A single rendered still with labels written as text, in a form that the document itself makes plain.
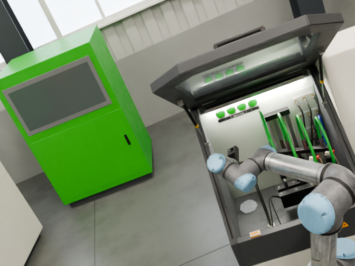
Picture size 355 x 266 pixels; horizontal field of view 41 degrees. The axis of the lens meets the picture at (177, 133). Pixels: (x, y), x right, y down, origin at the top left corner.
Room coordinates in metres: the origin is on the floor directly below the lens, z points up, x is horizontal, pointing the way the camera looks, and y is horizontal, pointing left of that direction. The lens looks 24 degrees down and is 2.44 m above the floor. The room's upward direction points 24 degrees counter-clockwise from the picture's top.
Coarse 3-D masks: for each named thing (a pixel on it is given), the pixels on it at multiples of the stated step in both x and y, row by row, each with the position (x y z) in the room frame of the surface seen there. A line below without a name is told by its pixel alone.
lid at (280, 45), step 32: (256, 32) 1.55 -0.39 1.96; (288, 32) 1.47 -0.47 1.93; (320, 32) 1.61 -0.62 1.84; (192, 64) 1.53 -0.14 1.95; (224, 64) 1.69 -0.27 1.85; (256, 64) 1.88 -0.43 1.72; (288, 64) 2.12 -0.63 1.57; (160, 96) 1.78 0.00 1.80; (192, 96) 2.12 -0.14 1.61; (224, 96) 2.32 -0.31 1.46
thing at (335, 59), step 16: (352, 32) 2.20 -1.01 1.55; (336, 48) 2.10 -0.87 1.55; (352, 48) 2.02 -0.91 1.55; (336, 64) 2.03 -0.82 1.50; (352, 64) 2.01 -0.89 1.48; (336, 80) 2.01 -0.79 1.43; (352, 80) 1.99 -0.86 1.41; (336, 96) 2.00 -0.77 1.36; (352, 96) 1.98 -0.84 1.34; (352, 112) 1.97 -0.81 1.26; (352, 128) 1.95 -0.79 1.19; (352, 144) 1.94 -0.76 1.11
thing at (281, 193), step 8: (288, 184) 2.04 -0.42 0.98; (296, 184) 2.01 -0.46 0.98; (304, 184) 1.98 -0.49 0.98; (312, 184) 1.95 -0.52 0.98; (280, 192) 2.00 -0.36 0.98; (288, 192) 1.97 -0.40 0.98; (296, 192) 1.95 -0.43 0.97; (304, 192) 1.95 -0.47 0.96; (288, 200) 1.96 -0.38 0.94; (296, 200) 1.96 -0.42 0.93
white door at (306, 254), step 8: (288, 256) 1.77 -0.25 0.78; (296, 256) 1.77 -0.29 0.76; (304, 256) 1.76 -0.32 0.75; (256, 264) 1.80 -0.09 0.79; (264, 264) 1.79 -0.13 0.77; (272, 264) 1.79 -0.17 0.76; (280, 264) 1.78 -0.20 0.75; (288, 264) 1.77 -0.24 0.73; (296, 264) 1.77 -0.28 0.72; (304, 264) 1.76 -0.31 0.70
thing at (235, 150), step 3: (231, 147) 1.78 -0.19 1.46; (234, 147) 1.76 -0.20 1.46; (237, 147) 1.77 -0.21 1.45; (228, 150) 1.77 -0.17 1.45; (231, 150) 1.75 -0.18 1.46; (234, 150) 1.75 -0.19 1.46; (237, 150) 1.75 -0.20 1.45; (228, 153) 1.76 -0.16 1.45; (231, 153) 1.74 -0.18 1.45; (234, 153) 1.73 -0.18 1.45; (237, 153) 1.73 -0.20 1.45; (228, 156) 1.74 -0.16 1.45; (231, 156) 1.73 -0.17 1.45; (234, 156) 1.71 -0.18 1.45; (237, 156) 1.72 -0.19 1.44; (237, 159) 1.70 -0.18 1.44
